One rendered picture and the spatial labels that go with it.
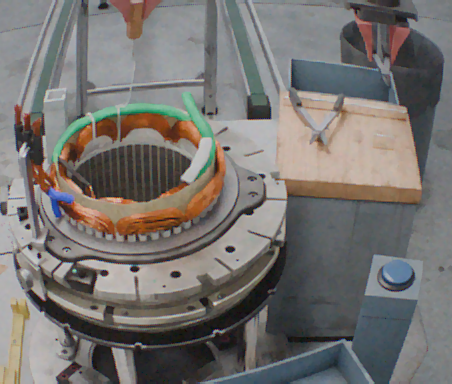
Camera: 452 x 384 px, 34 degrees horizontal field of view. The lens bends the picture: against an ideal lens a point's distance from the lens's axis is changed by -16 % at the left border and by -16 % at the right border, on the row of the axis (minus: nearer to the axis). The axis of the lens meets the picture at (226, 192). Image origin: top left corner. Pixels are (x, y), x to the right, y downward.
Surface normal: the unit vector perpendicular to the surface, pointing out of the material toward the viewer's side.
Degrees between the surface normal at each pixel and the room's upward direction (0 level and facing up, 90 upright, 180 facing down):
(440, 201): 0
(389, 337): 90
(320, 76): 90
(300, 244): 90
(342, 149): 0
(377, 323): 90
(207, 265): 0
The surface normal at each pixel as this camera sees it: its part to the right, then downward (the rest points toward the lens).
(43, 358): 0.01, -0.80
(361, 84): -0.09, 0.60
